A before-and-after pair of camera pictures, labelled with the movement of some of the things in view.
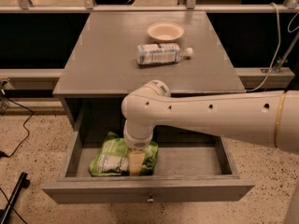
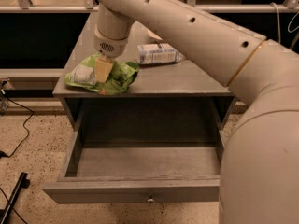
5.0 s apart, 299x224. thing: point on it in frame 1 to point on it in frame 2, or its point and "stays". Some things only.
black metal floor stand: x=21 y=183 stays
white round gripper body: x=139 y=143 to x=108 y=47
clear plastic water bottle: x=162 y=53 stays
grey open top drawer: x=187 y=171 stays
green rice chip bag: x=112 y=158 to x=121 y=76
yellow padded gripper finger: x=136 y=162 to x=103 y=68
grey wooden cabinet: x=101 y=65 stays
